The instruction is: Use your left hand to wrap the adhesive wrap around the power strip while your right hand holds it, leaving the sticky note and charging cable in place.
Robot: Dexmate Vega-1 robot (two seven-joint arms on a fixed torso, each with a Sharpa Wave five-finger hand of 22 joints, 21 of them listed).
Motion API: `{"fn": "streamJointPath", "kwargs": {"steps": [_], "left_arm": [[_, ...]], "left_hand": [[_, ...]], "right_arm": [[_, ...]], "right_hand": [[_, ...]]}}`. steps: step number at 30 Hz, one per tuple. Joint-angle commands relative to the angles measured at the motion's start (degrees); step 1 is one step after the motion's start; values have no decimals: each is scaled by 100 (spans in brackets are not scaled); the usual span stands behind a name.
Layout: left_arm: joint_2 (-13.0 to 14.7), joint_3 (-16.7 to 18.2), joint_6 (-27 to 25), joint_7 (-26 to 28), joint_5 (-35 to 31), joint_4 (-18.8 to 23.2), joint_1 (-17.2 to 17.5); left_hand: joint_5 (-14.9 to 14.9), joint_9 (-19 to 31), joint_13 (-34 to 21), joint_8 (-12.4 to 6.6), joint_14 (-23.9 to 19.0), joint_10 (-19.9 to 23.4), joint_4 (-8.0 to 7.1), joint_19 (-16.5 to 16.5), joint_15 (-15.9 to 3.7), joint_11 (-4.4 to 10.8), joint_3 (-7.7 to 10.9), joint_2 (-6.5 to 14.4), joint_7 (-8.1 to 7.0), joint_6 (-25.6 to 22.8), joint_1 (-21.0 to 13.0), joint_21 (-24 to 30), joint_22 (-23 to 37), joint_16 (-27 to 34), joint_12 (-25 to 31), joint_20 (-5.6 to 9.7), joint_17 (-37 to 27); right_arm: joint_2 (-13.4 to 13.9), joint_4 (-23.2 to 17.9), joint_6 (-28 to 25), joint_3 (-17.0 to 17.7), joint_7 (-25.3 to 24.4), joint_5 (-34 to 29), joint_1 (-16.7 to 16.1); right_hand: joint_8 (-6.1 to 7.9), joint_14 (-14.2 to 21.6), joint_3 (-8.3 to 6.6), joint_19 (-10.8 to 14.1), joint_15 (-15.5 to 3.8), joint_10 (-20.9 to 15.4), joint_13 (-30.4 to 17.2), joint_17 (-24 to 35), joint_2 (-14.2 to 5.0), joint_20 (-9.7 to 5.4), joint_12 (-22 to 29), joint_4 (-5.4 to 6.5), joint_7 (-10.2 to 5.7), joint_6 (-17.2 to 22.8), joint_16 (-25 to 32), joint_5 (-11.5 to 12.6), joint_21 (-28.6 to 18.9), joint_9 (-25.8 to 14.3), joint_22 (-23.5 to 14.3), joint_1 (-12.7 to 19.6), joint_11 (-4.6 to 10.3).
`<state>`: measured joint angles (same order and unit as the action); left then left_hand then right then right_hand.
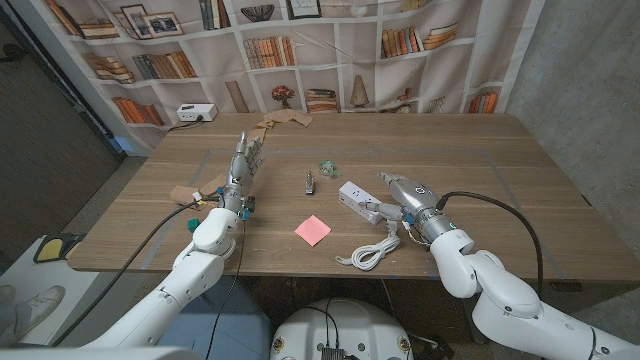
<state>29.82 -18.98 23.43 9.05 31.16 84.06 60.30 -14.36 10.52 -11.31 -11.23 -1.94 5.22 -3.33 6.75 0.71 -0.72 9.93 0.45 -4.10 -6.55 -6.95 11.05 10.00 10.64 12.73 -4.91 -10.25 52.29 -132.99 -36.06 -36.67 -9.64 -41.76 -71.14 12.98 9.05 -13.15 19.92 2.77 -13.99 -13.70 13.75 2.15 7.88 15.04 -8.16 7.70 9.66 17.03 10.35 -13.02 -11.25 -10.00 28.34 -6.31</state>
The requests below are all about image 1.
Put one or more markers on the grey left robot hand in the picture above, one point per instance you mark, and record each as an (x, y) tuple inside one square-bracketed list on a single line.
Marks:
[(242, 167)]

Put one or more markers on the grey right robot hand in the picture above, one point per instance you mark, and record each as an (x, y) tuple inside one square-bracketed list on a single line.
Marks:
[(417, 200)]

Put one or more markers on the white power strip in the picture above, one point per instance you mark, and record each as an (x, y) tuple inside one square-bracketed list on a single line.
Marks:
[(355, 194)]

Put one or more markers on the beige nylon stocking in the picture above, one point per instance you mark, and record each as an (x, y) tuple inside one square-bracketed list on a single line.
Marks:
[(287, 117)]

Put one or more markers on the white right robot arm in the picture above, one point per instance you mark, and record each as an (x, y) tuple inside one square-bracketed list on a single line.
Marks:
[(510, 305)]

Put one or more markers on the pink sticky note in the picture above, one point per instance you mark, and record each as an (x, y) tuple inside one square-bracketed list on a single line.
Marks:
[(313, 230)]

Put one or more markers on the white socket box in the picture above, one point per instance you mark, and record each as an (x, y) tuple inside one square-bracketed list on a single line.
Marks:
[(196, 112)]

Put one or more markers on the clear tape roll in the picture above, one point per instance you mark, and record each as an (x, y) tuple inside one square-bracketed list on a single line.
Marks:
[(330, 172)]

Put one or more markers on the printed bookshelf backdrop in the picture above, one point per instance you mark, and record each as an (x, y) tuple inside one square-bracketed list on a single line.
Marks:
[(325, 75)]

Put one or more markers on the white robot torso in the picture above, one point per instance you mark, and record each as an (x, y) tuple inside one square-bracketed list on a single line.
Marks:
[(345, 325)]

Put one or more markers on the white sneaker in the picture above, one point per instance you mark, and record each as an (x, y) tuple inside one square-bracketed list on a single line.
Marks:
[(32, 310)]

